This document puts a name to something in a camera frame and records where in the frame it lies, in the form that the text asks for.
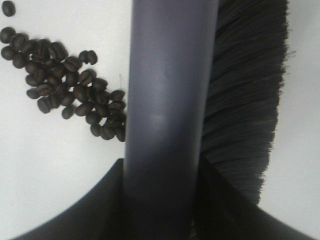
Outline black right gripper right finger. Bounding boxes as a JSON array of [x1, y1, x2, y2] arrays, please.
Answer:
[[193, 157, 311, 240]]

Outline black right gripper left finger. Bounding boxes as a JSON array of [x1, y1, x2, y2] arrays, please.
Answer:
[[15, 158, 123, 240]]

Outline purple hand brush black bristles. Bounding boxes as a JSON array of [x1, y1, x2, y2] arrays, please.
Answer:
[[122, 0, 288, 240]]

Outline pile of coffee beans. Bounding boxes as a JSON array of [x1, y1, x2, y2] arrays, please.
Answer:
[[0, 0, 132, 144]]

